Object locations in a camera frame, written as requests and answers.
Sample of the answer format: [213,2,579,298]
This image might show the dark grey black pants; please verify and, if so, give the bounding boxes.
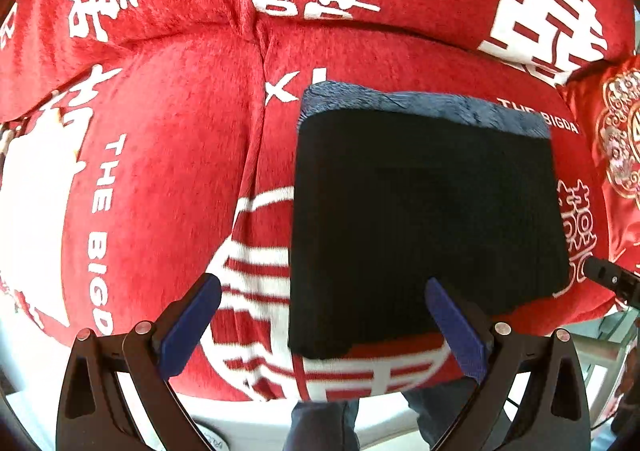
[288,81,570,360]

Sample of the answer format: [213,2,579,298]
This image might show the red floral embroidered cushion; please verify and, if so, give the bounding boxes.
[560,55,639,273]

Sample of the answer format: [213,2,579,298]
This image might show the operator grey jeans leg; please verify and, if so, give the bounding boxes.
[283,377,476,450]

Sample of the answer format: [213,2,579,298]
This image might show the red wedding sofa cover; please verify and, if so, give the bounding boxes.
[1,0,634,401]

